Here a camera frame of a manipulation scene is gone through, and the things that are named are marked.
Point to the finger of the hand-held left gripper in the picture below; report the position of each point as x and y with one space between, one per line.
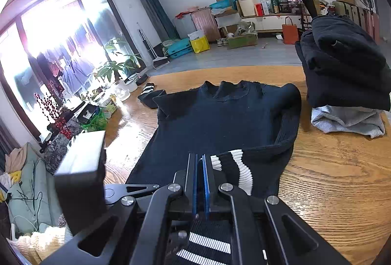
116 191

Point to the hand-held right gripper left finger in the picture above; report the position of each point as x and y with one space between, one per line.
195 188

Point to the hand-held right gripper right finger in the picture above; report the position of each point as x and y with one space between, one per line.
207 188

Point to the black white-striped sweater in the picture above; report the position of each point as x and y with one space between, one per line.
220 127

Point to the stack of folded black clothes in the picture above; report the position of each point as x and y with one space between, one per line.
342 69

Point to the marbled vase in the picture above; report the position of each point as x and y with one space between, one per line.
59 145

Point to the light green jacket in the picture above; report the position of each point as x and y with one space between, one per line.
27 191

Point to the green mesh bag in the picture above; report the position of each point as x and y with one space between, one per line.
96 123

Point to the black box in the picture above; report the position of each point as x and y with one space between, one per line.
87 113

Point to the cream knit blanket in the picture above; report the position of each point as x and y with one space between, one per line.
36 246

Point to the red berry branches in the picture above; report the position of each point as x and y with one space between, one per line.
50 109

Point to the clear plastic container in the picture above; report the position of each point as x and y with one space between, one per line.
122 93

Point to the white enamel mug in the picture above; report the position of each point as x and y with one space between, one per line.
131 85

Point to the potted green plant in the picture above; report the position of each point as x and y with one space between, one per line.
107 69

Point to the broom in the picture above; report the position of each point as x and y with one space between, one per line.
158 61

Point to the sliding glass door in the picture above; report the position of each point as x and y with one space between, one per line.
30 54

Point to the teal plastic crates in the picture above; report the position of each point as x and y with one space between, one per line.
180 49

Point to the yellow shopping bag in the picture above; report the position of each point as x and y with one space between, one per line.
200 44

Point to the pair of shoes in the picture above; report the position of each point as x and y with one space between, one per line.
223 42

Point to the olive green box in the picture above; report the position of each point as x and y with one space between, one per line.
243 40

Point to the grey folded garment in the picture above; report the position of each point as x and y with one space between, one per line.
348 121

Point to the large pink ribbed suitcase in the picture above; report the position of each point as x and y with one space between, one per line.
206 25

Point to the orange paper bag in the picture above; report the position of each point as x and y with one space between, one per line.
290 33

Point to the low white cabinet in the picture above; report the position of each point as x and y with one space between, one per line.
268 23

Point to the pile of open cardboard boxes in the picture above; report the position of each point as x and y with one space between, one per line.
226 13

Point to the red box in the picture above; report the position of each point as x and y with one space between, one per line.
258 9

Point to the white lidded bucket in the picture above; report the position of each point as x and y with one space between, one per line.
247 6

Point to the large olive suitcase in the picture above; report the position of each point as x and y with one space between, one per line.
338 7

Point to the small olive suitcase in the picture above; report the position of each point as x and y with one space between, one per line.
356 11

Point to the small pink suitcase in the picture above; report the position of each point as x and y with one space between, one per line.
376 28

